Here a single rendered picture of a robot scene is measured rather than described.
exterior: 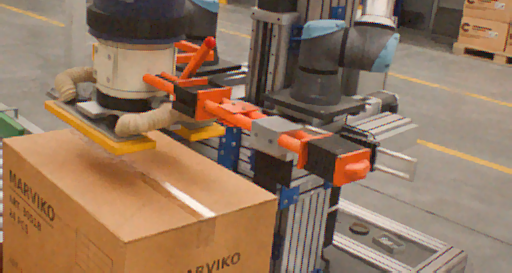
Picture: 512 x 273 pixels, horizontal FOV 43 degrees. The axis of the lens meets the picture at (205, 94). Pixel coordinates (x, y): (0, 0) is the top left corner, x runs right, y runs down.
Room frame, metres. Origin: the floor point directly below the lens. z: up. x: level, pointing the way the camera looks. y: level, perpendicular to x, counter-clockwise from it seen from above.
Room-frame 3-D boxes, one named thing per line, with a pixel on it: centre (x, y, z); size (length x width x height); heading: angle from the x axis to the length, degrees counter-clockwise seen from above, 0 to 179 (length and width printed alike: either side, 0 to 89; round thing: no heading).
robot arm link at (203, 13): (2.17, 0.05, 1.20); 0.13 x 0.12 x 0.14; 95
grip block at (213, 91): (1.24, 0.01, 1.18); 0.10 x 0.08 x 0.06; 130
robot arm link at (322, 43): (1.83, -0.33, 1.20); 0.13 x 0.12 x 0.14; 73
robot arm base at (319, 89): (1.83, -0.32, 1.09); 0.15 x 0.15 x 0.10
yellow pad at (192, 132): (1.49, 0.09, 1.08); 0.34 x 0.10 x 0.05; 40
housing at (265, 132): (1.07, -0.13, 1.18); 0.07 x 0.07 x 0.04; 40
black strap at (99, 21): (1.43, 0.16, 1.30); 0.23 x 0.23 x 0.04
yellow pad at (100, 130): (1.37, 0.24, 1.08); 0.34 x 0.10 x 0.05; 40
